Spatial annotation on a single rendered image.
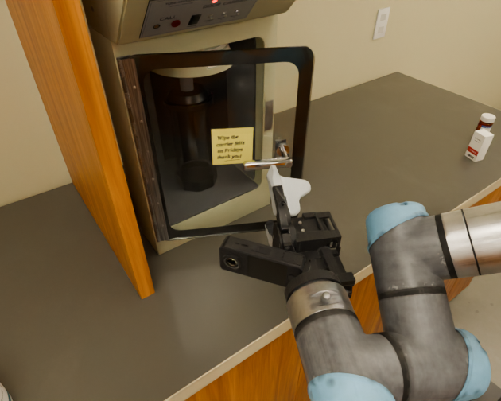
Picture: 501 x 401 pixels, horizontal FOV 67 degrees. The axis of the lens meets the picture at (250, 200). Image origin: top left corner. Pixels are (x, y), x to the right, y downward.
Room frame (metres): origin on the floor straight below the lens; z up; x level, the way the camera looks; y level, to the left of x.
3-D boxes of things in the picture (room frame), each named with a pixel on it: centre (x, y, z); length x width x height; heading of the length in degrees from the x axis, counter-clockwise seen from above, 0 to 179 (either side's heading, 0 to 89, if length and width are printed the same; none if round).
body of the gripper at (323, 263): (0.35, -0.08, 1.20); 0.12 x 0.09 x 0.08; 9
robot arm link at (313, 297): (0.27, -0.08, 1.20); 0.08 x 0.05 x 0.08; 99
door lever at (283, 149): (0.59, -0.03, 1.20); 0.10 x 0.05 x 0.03; 99
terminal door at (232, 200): (0.61, 0.05, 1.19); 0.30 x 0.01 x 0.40; 99
